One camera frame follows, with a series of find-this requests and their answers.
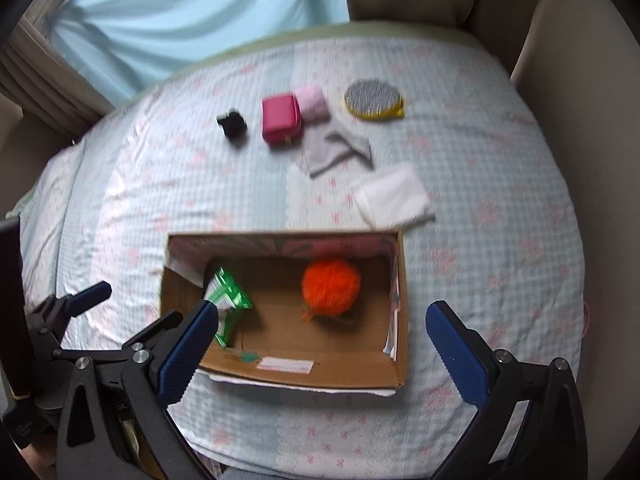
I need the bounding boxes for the orange fluffy pompom toy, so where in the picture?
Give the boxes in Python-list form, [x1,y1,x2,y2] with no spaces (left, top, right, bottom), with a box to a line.
[300,257,361,322]

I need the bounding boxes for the checkered floral bed sheet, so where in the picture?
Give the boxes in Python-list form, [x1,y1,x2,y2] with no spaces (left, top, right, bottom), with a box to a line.
[15,37,585,479]

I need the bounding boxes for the green mattress pad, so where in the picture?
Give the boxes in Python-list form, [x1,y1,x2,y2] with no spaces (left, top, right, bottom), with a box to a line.
[160,21,483,84]

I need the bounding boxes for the round grey yellow sponge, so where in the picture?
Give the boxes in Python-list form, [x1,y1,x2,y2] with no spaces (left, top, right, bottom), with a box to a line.
[344,79,405,122]

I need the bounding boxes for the pink fluffy towel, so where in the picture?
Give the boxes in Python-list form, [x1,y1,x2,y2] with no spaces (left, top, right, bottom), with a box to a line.
[294,86,331,124]

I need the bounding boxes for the black scrunchie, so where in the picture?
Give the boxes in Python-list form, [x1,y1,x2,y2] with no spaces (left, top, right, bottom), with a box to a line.
[216,108,247,142]

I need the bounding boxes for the light blue curtain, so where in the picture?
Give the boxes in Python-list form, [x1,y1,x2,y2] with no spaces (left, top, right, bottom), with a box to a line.
[49,0,349,106]

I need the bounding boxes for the green wet wipes pack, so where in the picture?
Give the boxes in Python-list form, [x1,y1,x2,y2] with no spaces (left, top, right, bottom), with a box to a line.
[203,268,254,348]

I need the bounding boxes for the open cardboard box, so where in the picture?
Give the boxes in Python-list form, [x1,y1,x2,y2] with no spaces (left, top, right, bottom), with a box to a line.
[160,230,408,396]

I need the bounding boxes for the white textured cloth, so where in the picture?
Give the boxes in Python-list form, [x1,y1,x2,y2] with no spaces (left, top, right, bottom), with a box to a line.
[350,164,432,231]

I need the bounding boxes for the grey cloth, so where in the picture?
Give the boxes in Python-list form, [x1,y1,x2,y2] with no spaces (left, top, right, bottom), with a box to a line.
[294,118,373,179]

